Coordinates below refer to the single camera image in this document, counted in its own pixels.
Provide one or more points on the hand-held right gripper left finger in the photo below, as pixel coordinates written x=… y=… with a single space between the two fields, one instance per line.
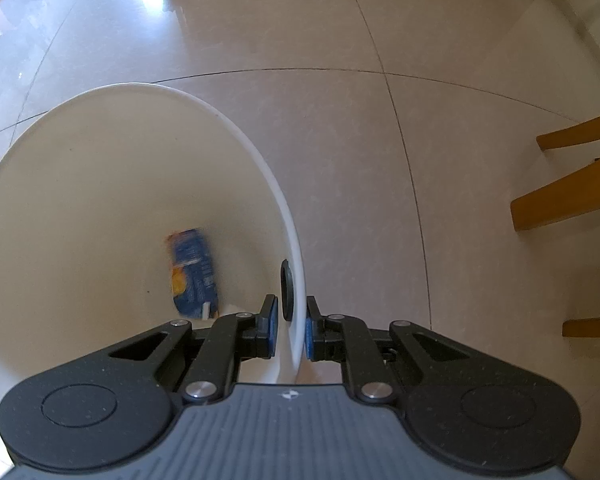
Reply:
x=272 y=329

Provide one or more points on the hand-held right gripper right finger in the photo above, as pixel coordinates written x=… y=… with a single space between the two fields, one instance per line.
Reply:
x=309 y=341

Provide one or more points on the blue snack packet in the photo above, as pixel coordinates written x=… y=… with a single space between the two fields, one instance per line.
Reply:
x=196 y=275

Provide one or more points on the white plastic trash bin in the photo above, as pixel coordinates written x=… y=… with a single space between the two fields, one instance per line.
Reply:
x=90 y=200

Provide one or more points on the wooden chair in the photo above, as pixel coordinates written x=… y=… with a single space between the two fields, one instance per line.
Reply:
x=560 y=200

